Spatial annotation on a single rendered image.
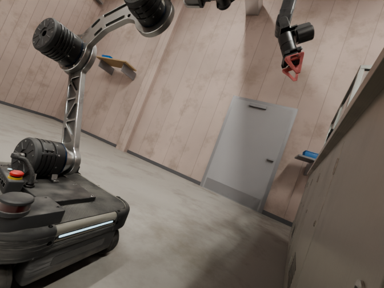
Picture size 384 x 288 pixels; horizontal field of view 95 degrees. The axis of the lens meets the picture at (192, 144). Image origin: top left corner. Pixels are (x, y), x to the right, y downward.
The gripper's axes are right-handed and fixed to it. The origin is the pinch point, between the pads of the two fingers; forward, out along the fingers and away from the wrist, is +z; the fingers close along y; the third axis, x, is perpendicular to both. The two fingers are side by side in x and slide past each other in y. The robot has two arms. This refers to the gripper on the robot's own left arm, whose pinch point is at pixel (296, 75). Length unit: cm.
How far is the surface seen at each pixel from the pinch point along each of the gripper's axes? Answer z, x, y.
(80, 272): 66, 95, -19
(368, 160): 39, 5, -39
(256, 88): -153, -13, 307
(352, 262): 51, 14, -46
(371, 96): 24.3, -4.9, -27.2
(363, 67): -27, -60, 68
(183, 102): -170, 161, 307
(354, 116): 25.3, -6.6, -14.7
